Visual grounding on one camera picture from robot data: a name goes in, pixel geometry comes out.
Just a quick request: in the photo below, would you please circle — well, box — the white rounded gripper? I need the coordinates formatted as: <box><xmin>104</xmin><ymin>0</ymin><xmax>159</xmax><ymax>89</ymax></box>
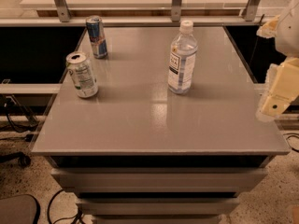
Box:
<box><xmin>256</xmin><ymin>0</ymin><xmax>299</xmax><ymax>122</ymax></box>

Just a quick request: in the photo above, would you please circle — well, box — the clear plastic water bottle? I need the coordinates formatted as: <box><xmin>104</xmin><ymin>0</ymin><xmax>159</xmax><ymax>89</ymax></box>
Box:
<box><xmin>168</xmin><ymin>21</ymin><xmax>198</xmax><ymax>94</ymax></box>

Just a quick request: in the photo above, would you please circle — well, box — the grey drawer cabinet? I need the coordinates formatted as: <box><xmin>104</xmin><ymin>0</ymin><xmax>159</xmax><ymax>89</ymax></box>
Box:
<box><xmin>33</xmin><ymin>27</ymin><xmax>289</xmax><ymax>224</ymax></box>

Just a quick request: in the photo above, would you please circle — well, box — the blue silver energy drink can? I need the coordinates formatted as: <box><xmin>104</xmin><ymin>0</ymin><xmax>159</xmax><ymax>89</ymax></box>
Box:
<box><xmin>86</xmin><ymin>15</ymin><xmax>107</xmax><ymax>59</ymax></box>

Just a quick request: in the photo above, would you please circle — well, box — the white green soda can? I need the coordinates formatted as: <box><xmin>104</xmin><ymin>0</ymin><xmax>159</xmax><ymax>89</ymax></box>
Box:
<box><xmin>66</xmin><ymin>51</ymin><xmax>98</xmax><ymax>98</ymax></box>

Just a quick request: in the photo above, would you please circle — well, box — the upper grey drawer front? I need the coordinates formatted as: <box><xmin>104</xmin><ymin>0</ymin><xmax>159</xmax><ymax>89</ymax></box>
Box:
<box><xmin>51</xmin><ymin>168</ymin><xmax>267</xmax><ymax>193</ymax></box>

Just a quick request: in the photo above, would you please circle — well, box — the grey drawer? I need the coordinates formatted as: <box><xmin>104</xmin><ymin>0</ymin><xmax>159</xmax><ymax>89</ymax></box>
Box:
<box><xmin>51</xmin><ymin>168</ymin><xmax>267</xmax><ymax>193</ymax></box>
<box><xmin>77</xmin><ymin>198</ymin><xmax>239</xmax><ymax>216</ymax></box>

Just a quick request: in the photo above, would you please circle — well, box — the lower grey drawer front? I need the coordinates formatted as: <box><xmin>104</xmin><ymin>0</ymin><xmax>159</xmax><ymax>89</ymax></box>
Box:
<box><xmin>77</xmin><ymin>198</ymin><xmax>239</xmax><ymax>216</ymax></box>

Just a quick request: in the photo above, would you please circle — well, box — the black office chair base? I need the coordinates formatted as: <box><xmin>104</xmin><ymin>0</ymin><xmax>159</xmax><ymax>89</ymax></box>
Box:
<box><xmin>0</xmin><ymin>152</ymin><xmax>31</xmax><ymax>168</ymax></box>

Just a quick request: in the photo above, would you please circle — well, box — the grey chair seat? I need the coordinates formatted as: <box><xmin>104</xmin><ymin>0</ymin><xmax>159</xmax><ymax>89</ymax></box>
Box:
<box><xmin>0</xmin><ymin>194</ymin><xmax>40</xmax><ymax>224</ymax></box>

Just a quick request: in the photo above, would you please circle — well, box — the right metal bracket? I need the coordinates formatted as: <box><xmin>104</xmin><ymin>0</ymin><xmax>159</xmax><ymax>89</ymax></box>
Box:
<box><xmin>242</xmin><ymin>0</ymin><xmax>261</xmax><ymax>21</ymax></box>

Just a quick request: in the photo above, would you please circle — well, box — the metal bracket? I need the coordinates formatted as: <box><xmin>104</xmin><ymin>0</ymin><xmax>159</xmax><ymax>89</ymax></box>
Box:
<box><xmin>242</xmin><ymin>0</ymin><xmax>261</xmax><ymax>21</ymax></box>
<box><xmin>54</xmin><ymin>0</ymin><xmax>71</xmax><ymax>22</ymax></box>
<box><xmin>171</xmin><ymin>0</ymin><xmax>182</xmax><ymax>22</ymax></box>

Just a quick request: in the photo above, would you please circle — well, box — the black cable at right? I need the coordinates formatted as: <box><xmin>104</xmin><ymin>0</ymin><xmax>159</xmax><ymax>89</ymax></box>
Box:
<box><xmin>282</xmin><ymin>132</ymin><xmax>299</xmax><ymax>153</ymax></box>

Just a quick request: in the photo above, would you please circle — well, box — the middle metal bracket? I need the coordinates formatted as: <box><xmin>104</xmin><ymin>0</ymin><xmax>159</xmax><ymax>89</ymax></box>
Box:
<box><xmin>171</xmin><ymin>0</ymin><xmax>182</xmax><ymax>22</ymax></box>

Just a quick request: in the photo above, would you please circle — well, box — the left metal bracket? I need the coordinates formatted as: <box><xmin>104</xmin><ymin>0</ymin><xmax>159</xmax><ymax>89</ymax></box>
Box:
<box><xmin>54</xmin><ymin>0</ymin><xmax>71</xmax><ymax>22</ymax></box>

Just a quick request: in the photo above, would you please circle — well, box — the black floor cable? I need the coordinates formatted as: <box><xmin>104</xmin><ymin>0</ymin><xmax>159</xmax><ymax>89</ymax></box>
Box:
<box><xmin>46</xmin><ymin>189</ymin><xmax>85</xmax><ymax>224</ymax></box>

